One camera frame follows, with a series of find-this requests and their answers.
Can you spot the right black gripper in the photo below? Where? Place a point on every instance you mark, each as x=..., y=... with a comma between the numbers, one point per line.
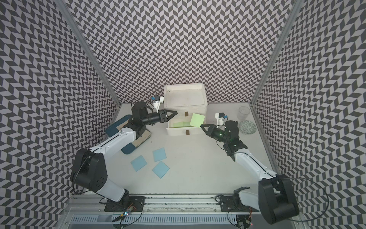
x=210, y=130

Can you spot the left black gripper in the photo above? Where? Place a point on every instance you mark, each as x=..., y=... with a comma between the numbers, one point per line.
x=164, y=117

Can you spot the green sticky note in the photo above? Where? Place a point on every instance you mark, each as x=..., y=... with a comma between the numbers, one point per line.
x=181, y=124
x=197, y=120

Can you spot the white drawer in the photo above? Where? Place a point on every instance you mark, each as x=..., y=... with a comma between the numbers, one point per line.
x=182, y=131

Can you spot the blue sticky note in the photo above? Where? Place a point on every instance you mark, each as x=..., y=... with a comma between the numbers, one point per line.
x=138, y=163
x=159, y=154
x=160, y=169

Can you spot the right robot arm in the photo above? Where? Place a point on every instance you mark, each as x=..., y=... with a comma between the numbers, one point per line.
x=273, y=195

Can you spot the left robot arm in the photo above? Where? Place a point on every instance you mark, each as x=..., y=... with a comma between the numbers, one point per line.
x=89, y=167

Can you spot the white three-drawer plastic cabinet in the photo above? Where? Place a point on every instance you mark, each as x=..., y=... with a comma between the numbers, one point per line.
x=186, y=99

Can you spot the clear drinking glass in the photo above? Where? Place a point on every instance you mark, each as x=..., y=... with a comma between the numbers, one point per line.
x=243, y=113

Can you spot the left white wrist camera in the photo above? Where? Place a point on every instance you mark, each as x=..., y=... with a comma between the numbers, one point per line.
x=156, y=102

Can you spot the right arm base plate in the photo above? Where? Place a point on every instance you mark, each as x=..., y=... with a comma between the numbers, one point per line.
x=231, y=203

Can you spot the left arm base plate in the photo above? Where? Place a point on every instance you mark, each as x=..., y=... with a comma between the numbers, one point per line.
x=135, y=201

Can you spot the aluminium front rail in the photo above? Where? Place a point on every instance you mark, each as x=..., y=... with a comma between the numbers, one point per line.
x=154, y=204

